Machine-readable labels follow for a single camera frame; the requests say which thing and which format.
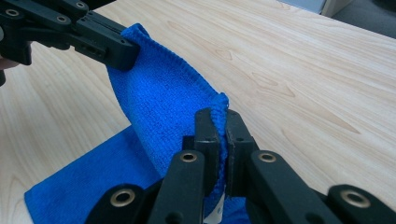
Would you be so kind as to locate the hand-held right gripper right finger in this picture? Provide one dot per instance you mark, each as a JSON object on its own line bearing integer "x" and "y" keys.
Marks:
{"x": 238, "y": 146}

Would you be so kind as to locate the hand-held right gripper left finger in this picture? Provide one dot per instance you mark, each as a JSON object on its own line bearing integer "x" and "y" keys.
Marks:
{"x": 207, "y": 137}

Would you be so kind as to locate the blue cloth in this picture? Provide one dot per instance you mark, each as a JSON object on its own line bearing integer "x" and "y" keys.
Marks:
{"x": 162, "y": 93}

